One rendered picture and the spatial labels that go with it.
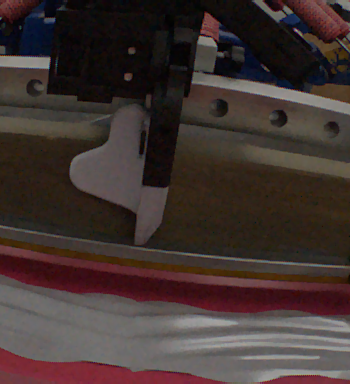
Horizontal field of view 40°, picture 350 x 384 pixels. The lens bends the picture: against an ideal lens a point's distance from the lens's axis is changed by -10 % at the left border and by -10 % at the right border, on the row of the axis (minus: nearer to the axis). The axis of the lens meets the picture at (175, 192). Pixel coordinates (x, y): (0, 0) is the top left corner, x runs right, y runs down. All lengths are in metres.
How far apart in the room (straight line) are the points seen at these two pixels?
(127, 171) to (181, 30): 0.09
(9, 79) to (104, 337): 0.35
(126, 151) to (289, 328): 0.16
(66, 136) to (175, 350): 0.15
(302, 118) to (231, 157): 0.26
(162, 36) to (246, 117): 0.30
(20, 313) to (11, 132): 0.12
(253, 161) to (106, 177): 0.09
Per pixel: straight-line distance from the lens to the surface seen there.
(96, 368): 0.30
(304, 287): 0.40
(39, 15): 0.96
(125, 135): 0.30
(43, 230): 0.34
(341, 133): 0.60
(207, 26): 0.77
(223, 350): 0.32
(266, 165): 0.33
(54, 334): 0.31
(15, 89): 0.57
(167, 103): 0.27
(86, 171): 0.31
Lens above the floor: 1.18
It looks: 27 degrees down
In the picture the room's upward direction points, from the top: 10 degrees clockwise
